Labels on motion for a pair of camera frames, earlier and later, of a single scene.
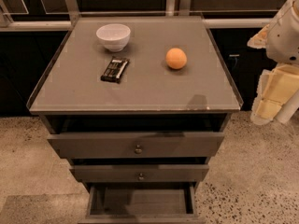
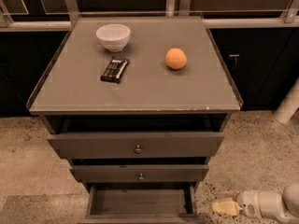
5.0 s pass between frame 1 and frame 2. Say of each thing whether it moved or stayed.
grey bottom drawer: stayed
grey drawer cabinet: stayed
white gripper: moved
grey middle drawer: stayed
